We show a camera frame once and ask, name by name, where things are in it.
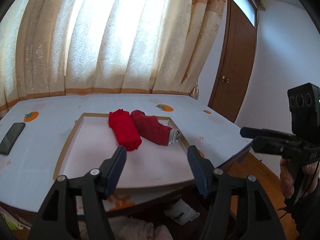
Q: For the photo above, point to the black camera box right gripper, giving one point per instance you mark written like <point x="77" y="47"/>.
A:
<point x="304" y="109"/>

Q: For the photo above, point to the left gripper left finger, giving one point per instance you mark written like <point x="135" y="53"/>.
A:
<point x="111" y="170"/>

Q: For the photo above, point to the shallow cardboard box tray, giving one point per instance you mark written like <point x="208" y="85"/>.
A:
<point x="92" y="140"/>

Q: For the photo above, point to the black smartphone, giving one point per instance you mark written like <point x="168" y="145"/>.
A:
<point x="10" y="138"/>

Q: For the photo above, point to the orange cream patterned curtain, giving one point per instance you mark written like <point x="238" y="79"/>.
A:
<point x="62" y="47"/>

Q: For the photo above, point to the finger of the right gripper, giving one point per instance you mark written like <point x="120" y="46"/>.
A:
<point x="247" y="132"/>

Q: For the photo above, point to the person right hand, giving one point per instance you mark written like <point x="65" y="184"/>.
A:
<point x="288" y="176"/>

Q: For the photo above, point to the brass door knob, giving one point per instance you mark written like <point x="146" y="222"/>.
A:
<point x="225" y="79"/>

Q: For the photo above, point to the beige pink dotted underwear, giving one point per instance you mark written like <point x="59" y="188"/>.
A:
<point x="125" y="228"/>

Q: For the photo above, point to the white persimmon print table cover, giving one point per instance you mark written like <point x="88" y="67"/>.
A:
<point x="27" y="172"/>

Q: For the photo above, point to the bright red underwear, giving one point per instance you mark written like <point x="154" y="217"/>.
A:
<point x="124" y="129"/>

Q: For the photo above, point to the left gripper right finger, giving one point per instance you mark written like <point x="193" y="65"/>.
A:
<point x="202" y="170"/>

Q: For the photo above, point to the brown wooden door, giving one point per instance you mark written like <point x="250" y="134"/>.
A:
<point x="237" y="58"/>

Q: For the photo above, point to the dark red underwear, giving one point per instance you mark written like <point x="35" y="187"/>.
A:
<point x="151" y="129"/>

